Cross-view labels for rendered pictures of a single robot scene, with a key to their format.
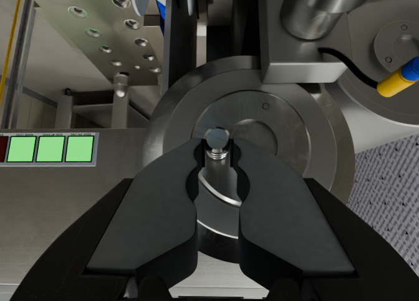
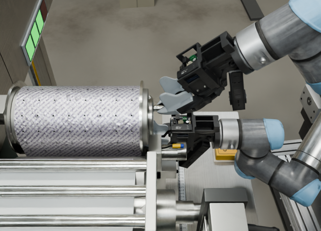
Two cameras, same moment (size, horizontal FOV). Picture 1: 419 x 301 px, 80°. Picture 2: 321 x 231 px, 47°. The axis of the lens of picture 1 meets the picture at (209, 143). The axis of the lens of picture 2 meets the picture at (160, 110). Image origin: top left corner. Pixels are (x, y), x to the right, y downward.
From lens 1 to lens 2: 75 cm
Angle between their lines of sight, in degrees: 80
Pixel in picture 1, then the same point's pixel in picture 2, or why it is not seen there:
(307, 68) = (158, 143)
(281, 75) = (155, 137)
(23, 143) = (40, 25)
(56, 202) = (20, 5)
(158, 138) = not seen: hidden behind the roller
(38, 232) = not seen: outside the picture
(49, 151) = (35, 32)
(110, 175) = (16, 47)
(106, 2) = not seen: hidden behind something
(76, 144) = (31, 49)
